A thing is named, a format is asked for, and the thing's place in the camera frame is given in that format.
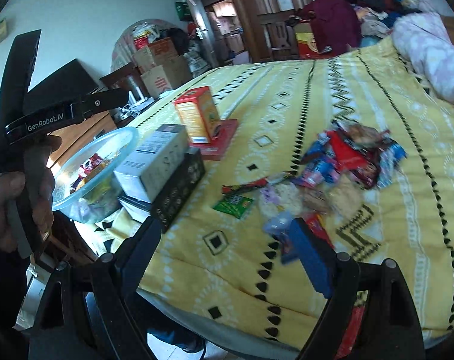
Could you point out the flat red box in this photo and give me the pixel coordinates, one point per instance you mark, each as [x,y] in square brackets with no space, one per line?
[215,150]

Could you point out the blue love snack packet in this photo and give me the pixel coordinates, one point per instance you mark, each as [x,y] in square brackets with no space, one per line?
[279,228]

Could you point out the red snack packet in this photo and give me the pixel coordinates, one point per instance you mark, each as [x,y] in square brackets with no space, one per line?
[315,223]

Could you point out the clear plastic snack bowl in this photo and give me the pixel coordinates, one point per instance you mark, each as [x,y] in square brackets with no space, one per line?
[86,189]

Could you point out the person's left hand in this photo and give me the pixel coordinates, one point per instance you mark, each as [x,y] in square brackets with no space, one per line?
[13,198]

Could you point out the white grey box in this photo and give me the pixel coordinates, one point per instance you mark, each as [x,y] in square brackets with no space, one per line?
[147,169]

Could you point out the maroon jacket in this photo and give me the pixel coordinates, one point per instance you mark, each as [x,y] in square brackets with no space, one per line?
[334,24]

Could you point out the black television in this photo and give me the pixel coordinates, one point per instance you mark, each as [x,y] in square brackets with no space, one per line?
[69,81]

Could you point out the lower cardboard box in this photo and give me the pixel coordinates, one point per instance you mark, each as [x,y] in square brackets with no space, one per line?
[168,76]

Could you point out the pale cracker packet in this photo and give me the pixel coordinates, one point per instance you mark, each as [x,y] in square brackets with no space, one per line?
[345,197]

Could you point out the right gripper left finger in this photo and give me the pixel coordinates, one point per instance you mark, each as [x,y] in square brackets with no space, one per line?
[115,278]

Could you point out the upper cardboard box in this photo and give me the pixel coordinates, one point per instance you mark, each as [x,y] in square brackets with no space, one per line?
[155,54]

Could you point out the wooden drawer dresser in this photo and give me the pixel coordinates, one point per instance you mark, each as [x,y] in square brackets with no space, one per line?
[76,136]

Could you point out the yellow patterned bedspread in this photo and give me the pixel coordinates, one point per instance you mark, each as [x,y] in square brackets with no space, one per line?
[223,278]

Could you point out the red yellow gift box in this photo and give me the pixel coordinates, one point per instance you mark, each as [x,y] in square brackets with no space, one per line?
[307,48]

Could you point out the brown biscuit packet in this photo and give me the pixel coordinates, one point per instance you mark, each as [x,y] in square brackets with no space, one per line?
[315,200]

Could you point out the cardboard box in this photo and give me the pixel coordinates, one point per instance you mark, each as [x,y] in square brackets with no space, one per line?
[168,76]
[155,54]

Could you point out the pink white quilt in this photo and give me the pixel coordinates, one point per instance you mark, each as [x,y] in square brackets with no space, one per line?
[422,39]

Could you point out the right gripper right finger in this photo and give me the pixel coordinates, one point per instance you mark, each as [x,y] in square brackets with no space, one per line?
[336,276]

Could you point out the black patterned box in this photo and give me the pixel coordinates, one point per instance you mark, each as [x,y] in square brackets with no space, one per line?
[177,190]

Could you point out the orange red carton box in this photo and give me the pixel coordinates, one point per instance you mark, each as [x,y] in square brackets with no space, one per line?
[197,111]

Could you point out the green snack packet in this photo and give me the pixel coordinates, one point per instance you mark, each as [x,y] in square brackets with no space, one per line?
[234,205]

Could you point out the dark wooden chair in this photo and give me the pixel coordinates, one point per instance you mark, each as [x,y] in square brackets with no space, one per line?
[280,38]

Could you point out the puffed rice snack bag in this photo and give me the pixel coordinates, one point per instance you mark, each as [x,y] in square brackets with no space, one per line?
[278,198]

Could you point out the pile of assorted snacks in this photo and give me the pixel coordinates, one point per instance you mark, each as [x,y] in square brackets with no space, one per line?
[367,156]

